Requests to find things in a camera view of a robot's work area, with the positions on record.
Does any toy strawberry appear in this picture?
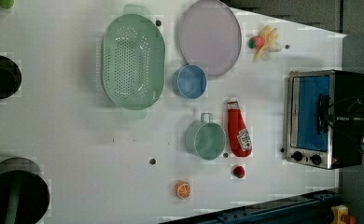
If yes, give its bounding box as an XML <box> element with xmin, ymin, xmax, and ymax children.
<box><xmin>248</xmin><ymin>36</ymin><xmax>265</xmax><ymax>49</ymax></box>

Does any yellow red object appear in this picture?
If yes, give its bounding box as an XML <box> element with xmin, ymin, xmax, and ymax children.
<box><xmin>330</xmin><ymin>205</ymin><xmax>357</xmax><ymax>224</ymax></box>

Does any blue cup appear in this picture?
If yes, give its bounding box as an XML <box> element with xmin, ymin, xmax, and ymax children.
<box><xmin>172</xmin><ymin>64</ymin><xmax>207</xmax><ymax>99</ymax></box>

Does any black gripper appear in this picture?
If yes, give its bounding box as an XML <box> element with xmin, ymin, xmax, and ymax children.
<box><xmin>327</xmin><ymin>114</ymin><xmax>364</xmax><ymax>122</ymax></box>

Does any black robot base lower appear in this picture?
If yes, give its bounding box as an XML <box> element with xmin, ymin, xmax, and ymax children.
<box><xmin>0</xmin><ymin>157</ymin><xmax>50</xmax><ymax>224</ymax></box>

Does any red toy berry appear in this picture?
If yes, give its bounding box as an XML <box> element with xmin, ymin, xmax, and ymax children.
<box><xmin>232</xmin><ymin>166</ymin><xmax>245</xmax><ymax>178</ymax></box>

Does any red ketchup bottle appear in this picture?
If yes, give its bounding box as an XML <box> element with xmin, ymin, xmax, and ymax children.
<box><xmin>227</xmin><ymin>100</ymin><xmax>252</xmax><ymax>157</ymax></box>

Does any green ball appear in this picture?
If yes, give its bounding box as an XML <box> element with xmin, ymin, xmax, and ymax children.
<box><xmin>0</xmin><ymin>0</ymin><xmax>15</xmax><ymax>9</ymax></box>

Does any green mug with handle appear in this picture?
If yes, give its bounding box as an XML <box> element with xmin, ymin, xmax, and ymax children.
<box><xmin>185</xmin><ymin>113</ymin><xmax>226</xmax><ymax>161</ymax></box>

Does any orange slice toy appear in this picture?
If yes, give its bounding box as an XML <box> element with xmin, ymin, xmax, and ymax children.
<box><xmin>175</xmin><ymin>180</ymin><xmax>191</xmax><ymax>200</ymax></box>

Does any green perforated colander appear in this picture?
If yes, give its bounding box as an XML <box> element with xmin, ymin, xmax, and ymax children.
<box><xmin>102</xmin><ymin>4</ymin><xmax>165</xmax><ymax>119</ymax></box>

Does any blue metal frame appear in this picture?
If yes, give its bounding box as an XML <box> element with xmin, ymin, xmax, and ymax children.
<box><xmin>162</xmin><ymin>190</ymin><xmax>342</xmax><ymax>224</ymax></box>

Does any silver black toaster oven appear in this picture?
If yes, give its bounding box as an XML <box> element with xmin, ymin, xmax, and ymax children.
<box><xmin>286</xmin><ymin>70</ymin><xmax>364</xmax><ymax>170</ymax></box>

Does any black robot base upper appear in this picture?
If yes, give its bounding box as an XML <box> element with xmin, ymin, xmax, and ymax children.
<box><xmin>0</xmin><ymin>55</ymin><xmax>21</xmax><ymax>100</ymax></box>

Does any lilac round plate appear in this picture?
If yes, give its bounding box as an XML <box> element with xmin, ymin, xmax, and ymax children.
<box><xmin>178</xmin><ymin>0</ymin><xmax>242</xmax><ymax>76</ymax></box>

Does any peeled banana toy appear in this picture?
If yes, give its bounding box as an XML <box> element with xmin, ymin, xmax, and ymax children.
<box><xmin>254</xmin><ymin>25</ymin><xmax>278</xmax><ymax>60</ymax></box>

